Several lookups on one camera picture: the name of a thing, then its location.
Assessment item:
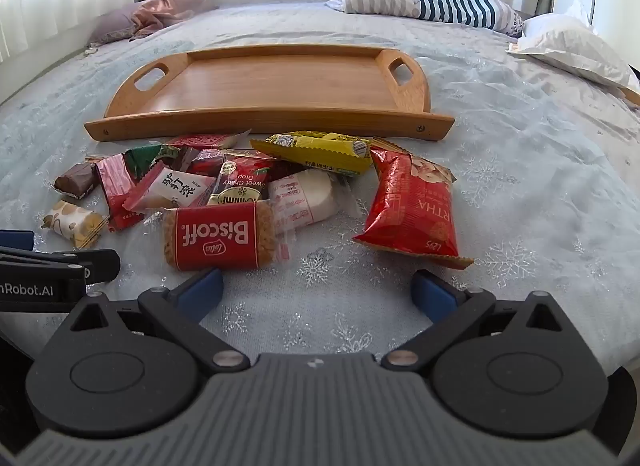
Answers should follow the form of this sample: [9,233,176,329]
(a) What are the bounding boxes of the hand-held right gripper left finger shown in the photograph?
[50,267,251,374]

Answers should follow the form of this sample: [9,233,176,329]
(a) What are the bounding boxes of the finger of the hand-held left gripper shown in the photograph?
[0,230,35,250]
[0,248,121,284]

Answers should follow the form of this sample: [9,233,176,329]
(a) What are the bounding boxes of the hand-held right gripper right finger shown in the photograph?
[381,269,593,373]

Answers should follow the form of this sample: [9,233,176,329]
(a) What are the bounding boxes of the beige patterned snack packet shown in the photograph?
[41,200,108,250]

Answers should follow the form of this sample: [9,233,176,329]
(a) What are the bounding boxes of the red biscuit packet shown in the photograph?
[161,200,291,273]

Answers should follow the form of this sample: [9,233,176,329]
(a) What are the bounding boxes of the long red bar packet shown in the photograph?
[94,153,148,233]

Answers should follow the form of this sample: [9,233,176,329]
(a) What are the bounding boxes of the brown nut bar packet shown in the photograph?
[54,162,100,199]

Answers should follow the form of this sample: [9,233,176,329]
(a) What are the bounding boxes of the red nut snack bag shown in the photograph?
[352,143,475,271]

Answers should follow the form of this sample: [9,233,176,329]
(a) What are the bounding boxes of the pink white candy packet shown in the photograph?
[122,162,217,213]

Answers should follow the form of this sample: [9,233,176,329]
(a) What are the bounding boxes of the green snack packet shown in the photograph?
[123,144,173,180]

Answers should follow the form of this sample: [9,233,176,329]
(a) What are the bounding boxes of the gold red mint candy packet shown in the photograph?
[207,150,281,207]

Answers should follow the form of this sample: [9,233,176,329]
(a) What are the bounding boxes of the small red snack packet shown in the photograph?
[167,146,226,177]

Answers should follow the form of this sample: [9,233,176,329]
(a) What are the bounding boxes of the white cake clear packet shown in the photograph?
[267,168,361,234]

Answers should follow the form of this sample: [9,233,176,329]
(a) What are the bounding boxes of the red white snack packet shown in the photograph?
[167,129,252,150]

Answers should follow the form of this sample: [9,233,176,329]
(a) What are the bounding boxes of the yellow snack packet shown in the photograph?
[250,131,373,177]

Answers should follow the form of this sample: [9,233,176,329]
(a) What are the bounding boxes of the wooden tray with handles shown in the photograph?
[84,44,456,143]

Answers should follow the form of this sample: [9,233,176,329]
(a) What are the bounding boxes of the purple pillow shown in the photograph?
[87,2,151,46]

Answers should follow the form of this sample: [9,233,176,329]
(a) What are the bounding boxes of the pink crumpled cloth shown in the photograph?
[129,0,219,41]

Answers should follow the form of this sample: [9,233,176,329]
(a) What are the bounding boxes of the white pillow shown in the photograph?
[506,0,640,96]

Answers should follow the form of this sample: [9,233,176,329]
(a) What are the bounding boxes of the bed with pale blue cover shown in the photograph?
[0,0,640,382]

